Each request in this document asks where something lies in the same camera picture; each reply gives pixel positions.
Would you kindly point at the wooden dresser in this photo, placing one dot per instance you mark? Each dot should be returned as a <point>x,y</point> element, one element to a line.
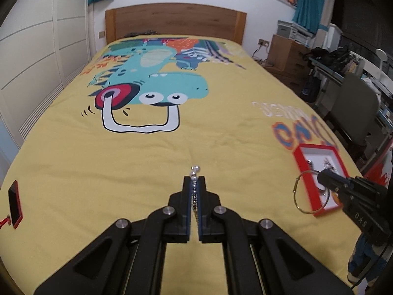
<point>285,58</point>

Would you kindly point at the white printer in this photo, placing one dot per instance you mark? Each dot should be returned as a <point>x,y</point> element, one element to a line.
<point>293,32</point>

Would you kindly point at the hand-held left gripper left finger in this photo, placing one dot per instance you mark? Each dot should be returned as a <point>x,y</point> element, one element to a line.
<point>185,202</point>

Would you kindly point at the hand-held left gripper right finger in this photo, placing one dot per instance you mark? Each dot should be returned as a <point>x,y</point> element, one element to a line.
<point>203,202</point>

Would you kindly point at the grey desk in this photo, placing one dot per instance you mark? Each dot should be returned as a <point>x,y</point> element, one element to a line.
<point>328,70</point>

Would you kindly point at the grey chair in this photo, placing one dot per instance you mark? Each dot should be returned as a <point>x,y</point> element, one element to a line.
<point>353,107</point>

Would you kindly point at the wooden headboard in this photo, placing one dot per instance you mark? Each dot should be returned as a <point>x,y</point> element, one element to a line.
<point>175,18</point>

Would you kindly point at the red phone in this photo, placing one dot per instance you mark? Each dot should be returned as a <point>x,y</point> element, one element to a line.
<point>14,202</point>

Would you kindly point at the wall socket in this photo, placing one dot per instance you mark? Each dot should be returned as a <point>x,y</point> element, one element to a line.
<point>263,42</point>

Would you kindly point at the dark blue backpack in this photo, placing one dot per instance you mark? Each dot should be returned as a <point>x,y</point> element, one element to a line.
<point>310,89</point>

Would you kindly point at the long teal curtain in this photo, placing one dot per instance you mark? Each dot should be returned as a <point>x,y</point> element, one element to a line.
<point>310,3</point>

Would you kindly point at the thin gold bangle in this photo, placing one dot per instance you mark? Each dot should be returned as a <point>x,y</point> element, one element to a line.
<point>296,187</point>

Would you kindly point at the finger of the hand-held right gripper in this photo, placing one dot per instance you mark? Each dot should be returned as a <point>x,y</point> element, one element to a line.
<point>339,198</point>
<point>331,179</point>

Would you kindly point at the red white printed item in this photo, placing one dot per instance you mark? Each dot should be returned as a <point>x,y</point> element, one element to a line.
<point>383,169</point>

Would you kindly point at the white desk lamp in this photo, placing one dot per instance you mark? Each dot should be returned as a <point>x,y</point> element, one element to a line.
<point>381,55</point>

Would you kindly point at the white wardrobe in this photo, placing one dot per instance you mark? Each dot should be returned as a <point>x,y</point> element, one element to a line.
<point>46,52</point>

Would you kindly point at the yellow printed blanket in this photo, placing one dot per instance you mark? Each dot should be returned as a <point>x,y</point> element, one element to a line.
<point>215,123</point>

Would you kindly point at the black bag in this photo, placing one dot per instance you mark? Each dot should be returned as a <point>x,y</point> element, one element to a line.
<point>331,57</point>

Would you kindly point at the person's patterned clothing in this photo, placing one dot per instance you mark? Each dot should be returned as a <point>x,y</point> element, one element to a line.
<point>365,258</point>

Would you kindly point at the red jewelry box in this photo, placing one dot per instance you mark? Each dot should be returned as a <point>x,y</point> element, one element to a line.
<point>319,155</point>

